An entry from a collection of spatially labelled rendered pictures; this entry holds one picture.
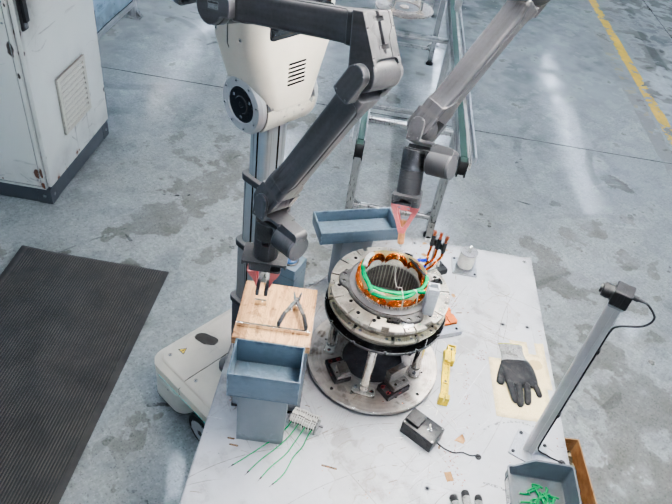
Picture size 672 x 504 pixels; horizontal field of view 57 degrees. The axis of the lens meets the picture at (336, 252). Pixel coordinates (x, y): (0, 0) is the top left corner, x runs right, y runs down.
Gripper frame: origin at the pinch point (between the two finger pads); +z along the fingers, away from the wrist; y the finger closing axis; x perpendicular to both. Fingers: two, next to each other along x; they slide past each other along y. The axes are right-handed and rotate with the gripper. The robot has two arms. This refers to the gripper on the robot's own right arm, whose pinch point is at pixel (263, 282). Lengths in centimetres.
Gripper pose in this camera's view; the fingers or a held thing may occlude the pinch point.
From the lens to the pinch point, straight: 148.4
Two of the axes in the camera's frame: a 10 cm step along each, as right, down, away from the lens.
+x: 0.6, -6.5, 7.6
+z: -1.4, 7.5, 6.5
